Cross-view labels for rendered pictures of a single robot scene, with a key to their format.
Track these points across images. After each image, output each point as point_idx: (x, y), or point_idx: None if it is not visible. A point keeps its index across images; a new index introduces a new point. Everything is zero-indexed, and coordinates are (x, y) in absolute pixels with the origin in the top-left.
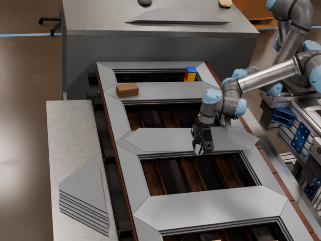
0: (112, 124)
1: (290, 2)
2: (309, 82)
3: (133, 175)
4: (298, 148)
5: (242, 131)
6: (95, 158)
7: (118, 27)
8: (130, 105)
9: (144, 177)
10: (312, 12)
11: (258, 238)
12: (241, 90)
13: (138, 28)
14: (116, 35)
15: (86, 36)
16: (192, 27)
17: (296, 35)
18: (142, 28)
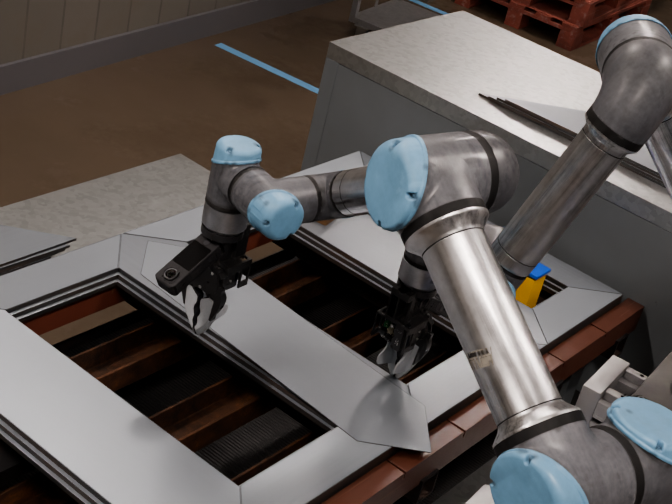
0: (178, 217)
1: (616, 43)
2: None
3: (48, 277)
4: None
5: (417, 414)
6: (69, 238)
7: (443, 91)
8: (310, 252)
9: (67, 299)
10: (644, 86)
11: None
12: (332, 195)
13: (486, 114)
14: (424, 105)
15: (362, 77)
16: (636, 181)
17: (580, 139)
18: (496, 118)
